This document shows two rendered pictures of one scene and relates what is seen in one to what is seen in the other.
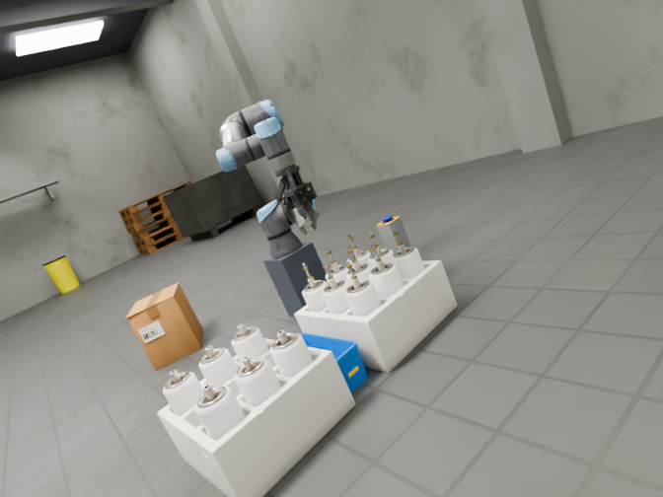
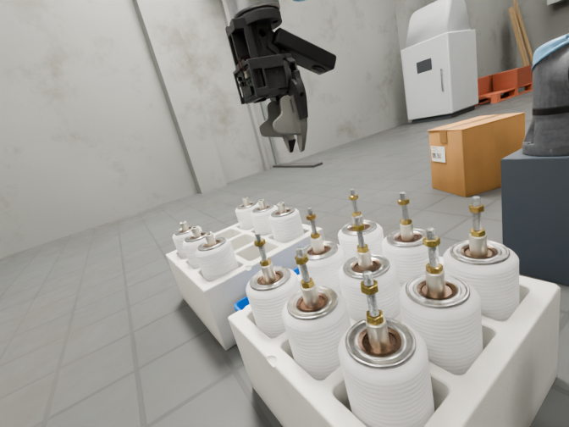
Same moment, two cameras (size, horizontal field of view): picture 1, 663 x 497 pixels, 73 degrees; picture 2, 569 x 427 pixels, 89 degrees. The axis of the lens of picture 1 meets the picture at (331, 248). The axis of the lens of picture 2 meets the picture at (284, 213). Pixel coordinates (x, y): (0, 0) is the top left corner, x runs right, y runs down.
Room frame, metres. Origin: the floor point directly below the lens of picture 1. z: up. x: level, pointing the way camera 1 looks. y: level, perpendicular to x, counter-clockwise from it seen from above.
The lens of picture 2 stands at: (1.40, -0.49, 0.50)
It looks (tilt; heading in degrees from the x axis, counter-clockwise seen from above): 17 degrees down; 95
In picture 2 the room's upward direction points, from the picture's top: 14 degrees counter-clockwise
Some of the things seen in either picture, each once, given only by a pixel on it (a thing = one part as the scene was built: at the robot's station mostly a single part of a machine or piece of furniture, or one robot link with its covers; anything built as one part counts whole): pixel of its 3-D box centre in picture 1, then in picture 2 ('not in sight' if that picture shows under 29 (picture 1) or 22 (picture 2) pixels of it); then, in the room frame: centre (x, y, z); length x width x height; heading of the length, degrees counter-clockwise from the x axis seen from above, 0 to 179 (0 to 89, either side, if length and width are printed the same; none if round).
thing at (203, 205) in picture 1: (214, 203); not in sight; (6.97, 1.37, 0.40); 1.13 x 0.93 x 0.81; 122
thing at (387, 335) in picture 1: (374, 310); (379, 344); (1.47, -0.05, 0.09); 0.39 x 0.39 x 0.18; 36
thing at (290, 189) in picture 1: (294, 186); (263, 61); (1.38, 0.03, 0.60); 0.09 x 0.08 x 0.12; 29
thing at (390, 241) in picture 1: (402, 256); not in sight; (1.70, -0.25, 0.16); 0.07 x 0.07 x 0.31; 36
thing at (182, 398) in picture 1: (191, 406); (253, 228); (1.18, 0.55, 0.16); 0.10 x 0.10 x 0.18
